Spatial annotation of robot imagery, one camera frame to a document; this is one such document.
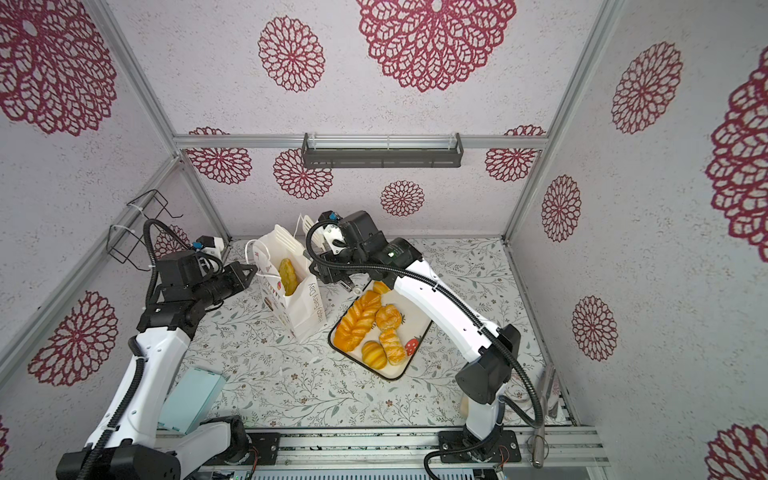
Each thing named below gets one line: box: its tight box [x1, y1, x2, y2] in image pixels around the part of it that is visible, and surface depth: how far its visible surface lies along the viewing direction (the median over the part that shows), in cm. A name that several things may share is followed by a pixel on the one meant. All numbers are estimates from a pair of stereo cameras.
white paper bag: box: [252, 234, 327, 343], surface depth 82 cm
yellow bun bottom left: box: [361, 340, 387, 370], surface depth 87 cm
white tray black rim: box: [328, 282, 433, 381], surface depth 94 cm
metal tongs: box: [274, 215, 316, 256], surface depth 70 cm
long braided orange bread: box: [333, 291, 382, 352], surface depth 95 cm
